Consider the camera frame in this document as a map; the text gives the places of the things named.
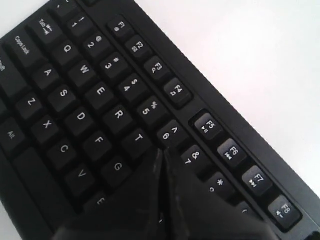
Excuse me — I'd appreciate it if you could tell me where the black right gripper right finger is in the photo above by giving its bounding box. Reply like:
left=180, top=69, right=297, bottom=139
left=163, top=148, right=278, bottom=240

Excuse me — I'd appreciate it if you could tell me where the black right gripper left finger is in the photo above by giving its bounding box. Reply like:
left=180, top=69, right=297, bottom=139
left=53, top=148, right=163, bottom=240

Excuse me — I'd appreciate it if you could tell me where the black acer keyboard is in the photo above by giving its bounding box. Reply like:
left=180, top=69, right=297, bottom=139
left=0, top=0, right=320, bottom=240

